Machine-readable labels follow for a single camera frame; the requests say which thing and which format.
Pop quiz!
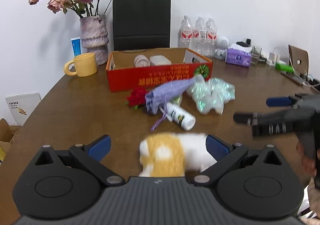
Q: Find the cardboard stand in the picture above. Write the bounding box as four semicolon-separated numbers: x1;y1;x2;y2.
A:
289;45;309;75

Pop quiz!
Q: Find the water bottle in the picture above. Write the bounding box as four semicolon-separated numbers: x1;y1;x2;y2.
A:
206;18;217;56
179;16;193;49
193;17;207;55

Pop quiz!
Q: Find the yellow white plush toy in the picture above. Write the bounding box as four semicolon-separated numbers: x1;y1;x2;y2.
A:
139;132;217;177

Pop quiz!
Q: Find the green plastic object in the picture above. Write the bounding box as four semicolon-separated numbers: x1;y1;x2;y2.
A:
275;63;294;73

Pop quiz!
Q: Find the water bottle left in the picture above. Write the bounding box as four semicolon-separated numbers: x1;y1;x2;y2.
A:
179;16;193;49

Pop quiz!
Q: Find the water bottle right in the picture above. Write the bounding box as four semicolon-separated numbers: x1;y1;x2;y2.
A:
206;18;217;56

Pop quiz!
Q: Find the small glass jar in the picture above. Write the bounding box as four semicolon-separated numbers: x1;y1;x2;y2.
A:
251;46;262;65

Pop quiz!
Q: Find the yellow mug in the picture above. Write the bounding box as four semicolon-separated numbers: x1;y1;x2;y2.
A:
63;52;98;77

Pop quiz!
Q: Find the water bottle middle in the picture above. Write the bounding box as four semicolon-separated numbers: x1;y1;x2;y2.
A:
193;17;207;55

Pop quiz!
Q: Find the person right hand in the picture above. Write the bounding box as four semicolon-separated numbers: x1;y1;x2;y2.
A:
296;142;317;177

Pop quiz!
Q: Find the red artificial rose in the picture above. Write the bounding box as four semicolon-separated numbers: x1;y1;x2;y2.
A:
126;87;148;110

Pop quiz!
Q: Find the red cardboard box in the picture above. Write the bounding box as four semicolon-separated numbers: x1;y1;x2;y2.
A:
106;47;213;93

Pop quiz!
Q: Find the black adapter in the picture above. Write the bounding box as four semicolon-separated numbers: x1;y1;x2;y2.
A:
236;38;251;47

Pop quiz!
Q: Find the white robot toy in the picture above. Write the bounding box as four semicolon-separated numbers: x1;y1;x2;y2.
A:
214;36;229;60

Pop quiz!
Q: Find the purple knitted pouch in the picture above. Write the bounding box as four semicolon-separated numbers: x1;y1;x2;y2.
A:
145;74;204;132

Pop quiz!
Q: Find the white lotion bottle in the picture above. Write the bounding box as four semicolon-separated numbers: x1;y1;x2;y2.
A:
159;102;196;131

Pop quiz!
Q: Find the purple tissue pack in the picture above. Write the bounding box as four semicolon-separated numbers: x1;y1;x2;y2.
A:
225;48;252;68

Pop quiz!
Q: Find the iridescent plastic wrap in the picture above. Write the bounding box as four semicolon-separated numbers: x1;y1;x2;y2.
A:
186;77;235;115

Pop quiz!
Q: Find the white charger plug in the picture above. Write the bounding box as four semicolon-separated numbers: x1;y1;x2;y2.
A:
266;52;280;66

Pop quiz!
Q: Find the pink round jar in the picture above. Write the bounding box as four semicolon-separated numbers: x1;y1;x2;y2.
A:
134;55;151;68

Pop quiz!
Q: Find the cardboard box on floor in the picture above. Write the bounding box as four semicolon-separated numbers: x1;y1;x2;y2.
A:
0;118;21;164

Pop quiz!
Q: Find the black paper bag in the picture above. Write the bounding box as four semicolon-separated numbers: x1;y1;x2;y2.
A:
112;0;171;51

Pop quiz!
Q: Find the purple ceramic vase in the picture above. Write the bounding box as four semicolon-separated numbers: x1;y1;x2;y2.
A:
80;15;109;65

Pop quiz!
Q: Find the white plastic container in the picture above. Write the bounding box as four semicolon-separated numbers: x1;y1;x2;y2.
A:
149;55;171;66

